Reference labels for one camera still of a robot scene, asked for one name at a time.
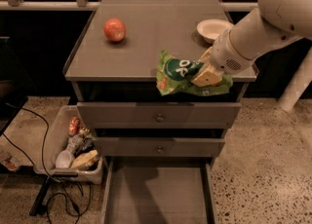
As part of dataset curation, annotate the dark snack bag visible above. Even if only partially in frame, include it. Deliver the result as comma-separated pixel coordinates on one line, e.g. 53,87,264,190
75,138,95,157

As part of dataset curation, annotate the red snack packet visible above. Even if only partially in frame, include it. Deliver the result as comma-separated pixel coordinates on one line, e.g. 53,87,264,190
68,117,80,136

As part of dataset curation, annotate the grey bottom drawer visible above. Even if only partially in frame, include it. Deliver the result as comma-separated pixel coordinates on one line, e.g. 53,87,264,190
100,161,218,224

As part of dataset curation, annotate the grey drawer cabinet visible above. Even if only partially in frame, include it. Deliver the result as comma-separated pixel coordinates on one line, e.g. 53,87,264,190
64,0,257,164

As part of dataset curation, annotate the grey middle drawer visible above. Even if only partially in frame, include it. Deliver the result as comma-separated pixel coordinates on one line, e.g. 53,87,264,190
94,137,225,157

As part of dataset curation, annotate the green rice chip bag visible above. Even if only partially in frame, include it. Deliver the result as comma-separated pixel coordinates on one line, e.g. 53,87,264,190
156,51,233,96

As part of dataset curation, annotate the red apple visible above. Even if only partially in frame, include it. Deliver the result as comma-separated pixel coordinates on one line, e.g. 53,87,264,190
103,19,126,42

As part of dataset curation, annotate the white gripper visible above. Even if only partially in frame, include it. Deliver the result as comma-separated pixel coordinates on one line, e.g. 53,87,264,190
191,28,254,87

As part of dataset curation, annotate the grey drawer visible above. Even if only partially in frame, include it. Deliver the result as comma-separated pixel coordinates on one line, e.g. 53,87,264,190
77,102,241,129
100,161,218,224
94,137,225,157

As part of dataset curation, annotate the black cable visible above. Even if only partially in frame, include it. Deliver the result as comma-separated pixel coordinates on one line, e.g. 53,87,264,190
0,102,93,224

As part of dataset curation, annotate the translucent plastic storage bin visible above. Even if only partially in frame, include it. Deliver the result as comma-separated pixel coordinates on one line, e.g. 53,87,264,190
34,105,103,184

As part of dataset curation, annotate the white bowl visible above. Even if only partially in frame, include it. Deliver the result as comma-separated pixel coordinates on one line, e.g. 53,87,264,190
197,19,233,44

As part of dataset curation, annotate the yellow sponge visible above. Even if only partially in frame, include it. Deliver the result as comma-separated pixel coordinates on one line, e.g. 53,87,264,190
71,150,99,170

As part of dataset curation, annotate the white pole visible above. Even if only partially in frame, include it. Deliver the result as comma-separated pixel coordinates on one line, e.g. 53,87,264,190
278,47,312,111

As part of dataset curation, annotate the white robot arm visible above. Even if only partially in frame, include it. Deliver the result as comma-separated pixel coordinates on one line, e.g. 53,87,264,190
192,0,312,87

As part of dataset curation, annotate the grey top drawer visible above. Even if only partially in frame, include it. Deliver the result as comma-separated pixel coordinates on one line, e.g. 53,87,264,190
77,102,241,129

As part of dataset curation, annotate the black stand base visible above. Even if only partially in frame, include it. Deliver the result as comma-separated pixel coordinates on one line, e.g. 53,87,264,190
29,177,52,216

